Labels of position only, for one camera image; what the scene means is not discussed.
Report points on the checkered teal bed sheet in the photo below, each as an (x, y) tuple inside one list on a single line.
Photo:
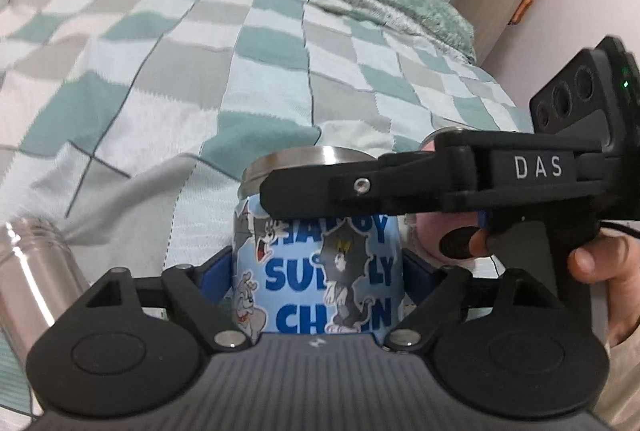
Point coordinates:
[(127, 124)]

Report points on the blue cartoon printed cup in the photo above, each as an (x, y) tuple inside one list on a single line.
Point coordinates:
[(310, 277)]

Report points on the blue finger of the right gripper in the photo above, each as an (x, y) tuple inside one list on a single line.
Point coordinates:
[(393, 184)]

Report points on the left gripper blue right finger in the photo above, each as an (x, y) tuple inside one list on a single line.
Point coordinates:
[(439, 297)]

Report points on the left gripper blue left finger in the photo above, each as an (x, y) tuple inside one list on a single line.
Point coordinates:
[(194, 295)]

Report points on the stainless steel cup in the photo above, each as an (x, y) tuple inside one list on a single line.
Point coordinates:
[(40, 280)]

